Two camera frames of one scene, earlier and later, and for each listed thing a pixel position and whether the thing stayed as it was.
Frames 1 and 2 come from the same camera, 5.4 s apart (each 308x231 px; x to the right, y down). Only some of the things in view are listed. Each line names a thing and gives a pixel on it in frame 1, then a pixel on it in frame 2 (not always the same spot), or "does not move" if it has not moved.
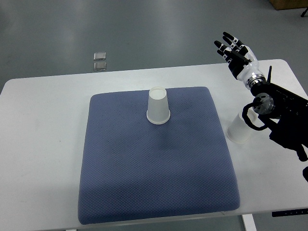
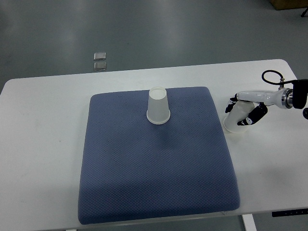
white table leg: x=249 y=222 does not move
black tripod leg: x=304 y=12 does not move
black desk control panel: x=285 y=212 does not move
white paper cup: x=238 y=132 → x=240 y=110
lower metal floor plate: x=100 y=66 does not move
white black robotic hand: x=241 y=60 → x=283 y=98
